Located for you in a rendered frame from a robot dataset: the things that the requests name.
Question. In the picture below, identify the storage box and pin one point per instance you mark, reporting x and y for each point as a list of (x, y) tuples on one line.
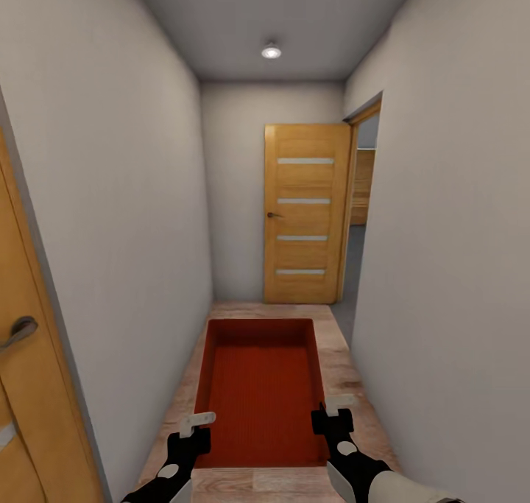
[(262, 379)]

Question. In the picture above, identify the downlight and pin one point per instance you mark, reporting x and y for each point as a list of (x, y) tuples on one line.
[(271, 51)]

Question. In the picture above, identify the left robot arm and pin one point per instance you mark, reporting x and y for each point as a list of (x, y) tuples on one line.
[(173, 483)]

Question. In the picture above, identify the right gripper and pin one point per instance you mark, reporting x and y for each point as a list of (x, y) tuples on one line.
[(322, 423)]

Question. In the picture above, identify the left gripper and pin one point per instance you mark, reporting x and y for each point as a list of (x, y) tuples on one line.
[(199, 443)]

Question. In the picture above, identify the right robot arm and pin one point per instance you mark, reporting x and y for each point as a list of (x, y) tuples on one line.
[(356, 477)]

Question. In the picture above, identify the garage door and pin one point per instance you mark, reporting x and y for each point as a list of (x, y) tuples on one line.
[(365, 158)]

